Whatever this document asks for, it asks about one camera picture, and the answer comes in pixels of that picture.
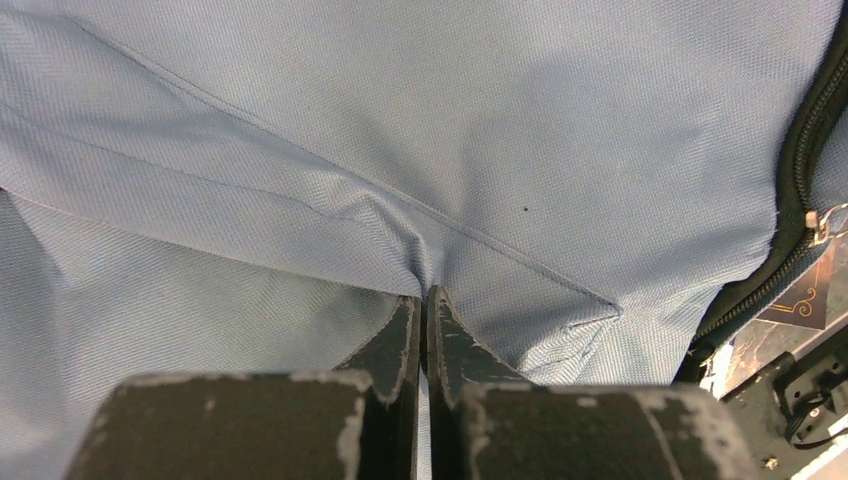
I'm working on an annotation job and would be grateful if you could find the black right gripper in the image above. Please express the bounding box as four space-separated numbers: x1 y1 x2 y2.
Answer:
721 341 847 474

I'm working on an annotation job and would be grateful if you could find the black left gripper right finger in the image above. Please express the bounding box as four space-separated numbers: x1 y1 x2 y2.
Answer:
425 286 529 479

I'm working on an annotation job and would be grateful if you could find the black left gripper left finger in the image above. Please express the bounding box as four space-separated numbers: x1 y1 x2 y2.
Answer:
338 296 422 479

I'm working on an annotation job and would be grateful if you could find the blue grey backpack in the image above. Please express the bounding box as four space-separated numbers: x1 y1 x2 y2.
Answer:
1 1 847 479

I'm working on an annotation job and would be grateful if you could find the dark orange tale book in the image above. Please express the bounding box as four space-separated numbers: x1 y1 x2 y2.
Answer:
710 237 847 397

